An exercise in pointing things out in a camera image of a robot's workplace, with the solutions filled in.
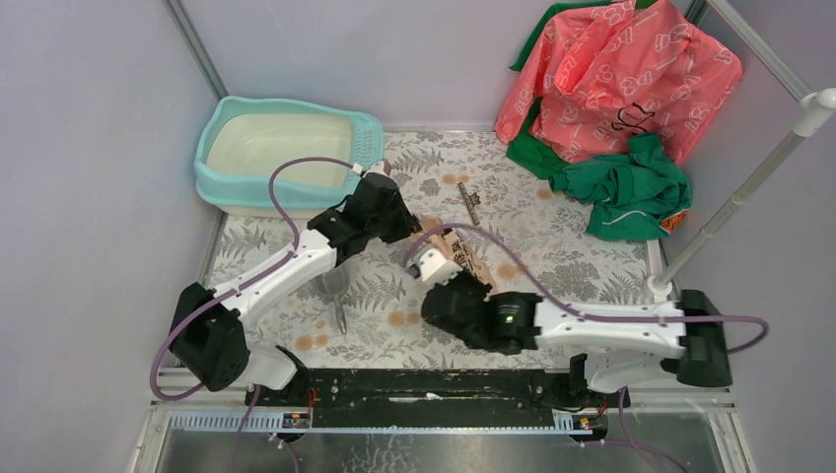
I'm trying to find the pink cat litter bag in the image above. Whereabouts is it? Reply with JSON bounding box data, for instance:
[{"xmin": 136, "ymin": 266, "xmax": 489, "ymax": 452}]
[{"xmin": 412, "ymin": 229, "xmax": 498, "ymax": 295}]

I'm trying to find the silver metal scoop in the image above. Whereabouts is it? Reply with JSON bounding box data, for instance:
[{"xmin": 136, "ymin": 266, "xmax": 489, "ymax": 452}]
[{"xmin": 314, "ymin": 266, "xmax": 350, "ymax": 335}]

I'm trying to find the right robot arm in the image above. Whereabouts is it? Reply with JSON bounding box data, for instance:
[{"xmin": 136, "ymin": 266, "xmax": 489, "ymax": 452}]
[{"xmin": 421, "ymin": 271, "xmax": 732, "ymax": 406}]

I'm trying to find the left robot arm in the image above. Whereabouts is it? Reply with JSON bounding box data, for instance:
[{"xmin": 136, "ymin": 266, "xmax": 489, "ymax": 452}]
[{"xmin": 168, "ymin": 171, "xmax": 420, "ymax": 405}]

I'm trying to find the teal litter box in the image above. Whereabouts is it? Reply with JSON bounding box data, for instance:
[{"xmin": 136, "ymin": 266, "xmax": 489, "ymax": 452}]
[{"xmin": 193, "ymin": 96, "xmax": 384, "ymax": 217}]

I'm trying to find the floral patterned table mat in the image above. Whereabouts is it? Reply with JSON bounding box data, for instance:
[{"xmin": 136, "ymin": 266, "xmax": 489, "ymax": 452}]
[{"xmin": 189, "ymin": 131, "xmax": 684, "ymax": 371}]

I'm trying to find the green cloth garment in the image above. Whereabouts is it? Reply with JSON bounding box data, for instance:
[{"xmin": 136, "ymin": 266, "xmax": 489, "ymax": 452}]
[{"xmin": 506, "ymin": 2, "xmax": 692, "ymax": 240}]

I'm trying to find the pink printed garment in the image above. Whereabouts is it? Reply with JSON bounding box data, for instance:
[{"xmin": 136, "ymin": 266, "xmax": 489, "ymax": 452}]
[{"xmin": 494, "ymin": 1, "xmax": 742, "ymax": 165}]

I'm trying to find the white pipe rack stand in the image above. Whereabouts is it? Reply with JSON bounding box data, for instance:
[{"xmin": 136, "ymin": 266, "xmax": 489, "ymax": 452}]
[{"xmin": 645, "ymin": 88, "xmax": 835, "ymax": 299}]

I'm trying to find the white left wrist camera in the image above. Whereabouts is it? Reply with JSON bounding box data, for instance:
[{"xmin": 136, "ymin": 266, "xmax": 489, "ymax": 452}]
[{"xmin": 351, "ymin": 160, "xmax": 391, "ymax": 176}]

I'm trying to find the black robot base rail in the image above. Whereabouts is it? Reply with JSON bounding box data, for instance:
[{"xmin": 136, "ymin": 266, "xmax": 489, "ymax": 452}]
[{"xmin": 245, "ymin": 369, "xmax": 630, "ymax": 429}]

